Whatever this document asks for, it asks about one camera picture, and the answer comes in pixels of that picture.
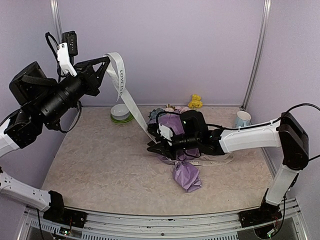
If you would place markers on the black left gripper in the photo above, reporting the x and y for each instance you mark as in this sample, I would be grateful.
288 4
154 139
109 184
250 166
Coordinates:
92 80

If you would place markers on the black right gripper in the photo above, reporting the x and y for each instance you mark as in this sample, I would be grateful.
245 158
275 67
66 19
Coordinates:
165 150

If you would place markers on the cream printed ribbon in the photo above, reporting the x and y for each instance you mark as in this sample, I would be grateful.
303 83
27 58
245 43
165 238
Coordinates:
117 73

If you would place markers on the blue hydrangea fake flower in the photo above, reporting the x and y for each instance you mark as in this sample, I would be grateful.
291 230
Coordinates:
153 114

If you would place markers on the purple wrapping paper sheet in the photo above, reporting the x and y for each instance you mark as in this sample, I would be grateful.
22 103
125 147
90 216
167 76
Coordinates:
184 173

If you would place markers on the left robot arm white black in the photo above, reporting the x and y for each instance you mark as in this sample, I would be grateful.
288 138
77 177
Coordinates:
43 101

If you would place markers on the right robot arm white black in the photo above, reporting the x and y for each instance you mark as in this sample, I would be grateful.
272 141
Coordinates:
285 133

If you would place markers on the green plate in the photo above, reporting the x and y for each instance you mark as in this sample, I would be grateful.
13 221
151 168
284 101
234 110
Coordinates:
126 120

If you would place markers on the white ceramic bowl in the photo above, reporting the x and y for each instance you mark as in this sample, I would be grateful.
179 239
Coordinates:
120 112

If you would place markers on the white blue paper cup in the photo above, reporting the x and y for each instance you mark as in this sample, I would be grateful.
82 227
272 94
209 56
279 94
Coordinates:
243 119

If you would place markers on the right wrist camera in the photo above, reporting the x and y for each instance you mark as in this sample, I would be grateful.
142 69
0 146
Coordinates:
165 132

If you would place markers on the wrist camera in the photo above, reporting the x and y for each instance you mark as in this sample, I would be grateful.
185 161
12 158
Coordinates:
165 132
67 50

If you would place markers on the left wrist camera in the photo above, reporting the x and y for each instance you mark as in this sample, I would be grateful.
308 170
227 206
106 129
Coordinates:
67 50

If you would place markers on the left aluminium frame post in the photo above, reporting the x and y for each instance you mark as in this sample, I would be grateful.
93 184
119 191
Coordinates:
56 19

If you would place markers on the aluminium frame post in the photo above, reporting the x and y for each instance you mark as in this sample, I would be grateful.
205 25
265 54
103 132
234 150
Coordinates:
56 19
258 53

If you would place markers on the front aluminium rail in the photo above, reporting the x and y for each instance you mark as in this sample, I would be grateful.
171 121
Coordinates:
112 226

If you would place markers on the right aluminium frame post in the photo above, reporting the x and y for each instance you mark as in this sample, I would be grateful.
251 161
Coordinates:
258 53

